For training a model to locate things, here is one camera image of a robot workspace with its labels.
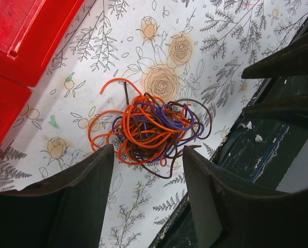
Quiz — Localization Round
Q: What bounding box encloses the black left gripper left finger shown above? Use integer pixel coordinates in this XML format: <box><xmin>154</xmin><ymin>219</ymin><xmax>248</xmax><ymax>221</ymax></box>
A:
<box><xmin>0</xmin><ymin>145</ymin><xmax>114</xmax><ymax>247</ymax></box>

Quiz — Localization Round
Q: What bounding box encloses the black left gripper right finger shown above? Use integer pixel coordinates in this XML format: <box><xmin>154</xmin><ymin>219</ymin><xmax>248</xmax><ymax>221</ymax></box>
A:
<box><xmin>182</xmin><ymin>147</ymin><xmax>308</xmax><ymax>247</ymax></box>

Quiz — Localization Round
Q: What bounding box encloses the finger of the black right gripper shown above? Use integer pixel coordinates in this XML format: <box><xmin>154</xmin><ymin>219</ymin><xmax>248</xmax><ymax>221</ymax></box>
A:
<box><xmin>242</xmin><ymin>94</ymin><xmax>308</xmax><ymax>131</ymax></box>
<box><xmin>241</xmin><ymin>2</ymin><xmax>308</xmax><ymax>80</ymax></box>

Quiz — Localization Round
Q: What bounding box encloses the purple cable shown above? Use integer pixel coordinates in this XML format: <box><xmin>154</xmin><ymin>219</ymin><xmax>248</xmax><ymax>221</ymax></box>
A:
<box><xmin>111</xmin><ymin>101</ymin><xmax>205</xmax><ymax>163</ymax></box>

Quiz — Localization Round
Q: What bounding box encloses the brown cable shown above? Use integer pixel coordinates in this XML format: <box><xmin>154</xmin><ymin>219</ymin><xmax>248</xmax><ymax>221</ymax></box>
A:
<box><xmin>119</xmin><ymin>81</ymin><xmax>213</xmax><ymax>180</ymax></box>

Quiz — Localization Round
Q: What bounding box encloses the orange cable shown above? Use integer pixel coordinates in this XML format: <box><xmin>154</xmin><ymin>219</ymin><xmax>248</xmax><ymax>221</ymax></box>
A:
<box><xmin>88</xmin><ymin>77</ymin><xmax>193</xmax><ymax>167</ymax></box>

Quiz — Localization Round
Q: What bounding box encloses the red three-compartment tray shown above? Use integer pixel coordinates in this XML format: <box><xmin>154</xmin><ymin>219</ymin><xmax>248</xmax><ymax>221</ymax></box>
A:
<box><xmin>0</xmin><ymin>0</ymin><xmax>83</xmax><ymax>146</ymax></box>

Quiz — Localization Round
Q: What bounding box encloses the floral patterned table mat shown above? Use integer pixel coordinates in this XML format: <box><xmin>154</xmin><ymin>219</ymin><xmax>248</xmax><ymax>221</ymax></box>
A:
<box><xmin>0</xmin><ymin>0</ymin><xmax>308</xmax><ymax>248</ymax></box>

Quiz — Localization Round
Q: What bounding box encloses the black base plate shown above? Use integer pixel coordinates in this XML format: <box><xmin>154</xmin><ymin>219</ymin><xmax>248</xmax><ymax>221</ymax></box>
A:
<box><xmin>149</xmin><ymin>17</ymin><xmax>308</xmax><ymax>247</ymax></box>

